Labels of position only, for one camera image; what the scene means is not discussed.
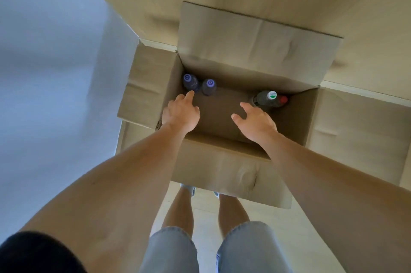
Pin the person's left leg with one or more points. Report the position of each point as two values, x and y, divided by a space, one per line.
179 211

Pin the green label water bottle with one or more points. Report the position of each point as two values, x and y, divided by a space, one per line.
265 97

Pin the person's right hand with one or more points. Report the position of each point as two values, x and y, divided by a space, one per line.
258 126

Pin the person's right forearm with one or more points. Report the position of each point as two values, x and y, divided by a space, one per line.
346 192

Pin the light denim shorts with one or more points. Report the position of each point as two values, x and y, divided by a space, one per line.
253 250

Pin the person's leg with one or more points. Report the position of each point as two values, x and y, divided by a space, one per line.
232 215
179 211

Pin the person's left forearm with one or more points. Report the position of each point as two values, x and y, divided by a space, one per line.
112 186

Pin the brown cardboard box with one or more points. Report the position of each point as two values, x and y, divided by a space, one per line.
250 44

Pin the black t-shirt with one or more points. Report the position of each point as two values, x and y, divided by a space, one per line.
35 255

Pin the purple cap water bottle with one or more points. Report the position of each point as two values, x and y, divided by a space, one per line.
190 80
209 86

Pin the red cap water bottle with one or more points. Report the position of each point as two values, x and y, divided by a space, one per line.
282 100

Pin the person's left hand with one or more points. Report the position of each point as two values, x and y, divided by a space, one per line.
181 115

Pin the person's right leg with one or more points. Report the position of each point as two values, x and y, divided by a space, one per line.
232 215

